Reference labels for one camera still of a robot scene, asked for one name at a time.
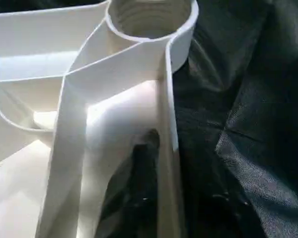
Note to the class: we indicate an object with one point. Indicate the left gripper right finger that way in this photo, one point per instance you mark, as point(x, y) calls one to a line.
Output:
point(216, 213)

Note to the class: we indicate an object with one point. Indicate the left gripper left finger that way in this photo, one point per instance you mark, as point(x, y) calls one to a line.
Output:
point(139, 188)

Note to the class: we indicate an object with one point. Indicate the white plastic table top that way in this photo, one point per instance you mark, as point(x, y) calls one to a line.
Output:
point(39, 49)

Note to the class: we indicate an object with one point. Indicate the black work mat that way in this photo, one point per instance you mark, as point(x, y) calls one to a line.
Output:
point(248, 74)

